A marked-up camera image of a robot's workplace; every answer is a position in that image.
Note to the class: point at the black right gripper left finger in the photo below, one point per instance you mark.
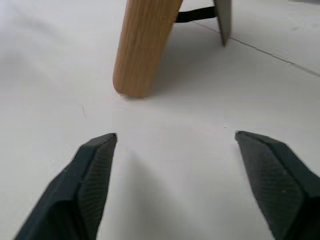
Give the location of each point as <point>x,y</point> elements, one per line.
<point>75,190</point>

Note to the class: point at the wooden furniture leg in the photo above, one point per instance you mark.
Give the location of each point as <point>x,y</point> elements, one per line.
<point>140,50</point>

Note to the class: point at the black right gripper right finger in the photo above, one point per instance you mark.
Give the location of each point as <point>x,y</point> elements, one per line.
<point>280,185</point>

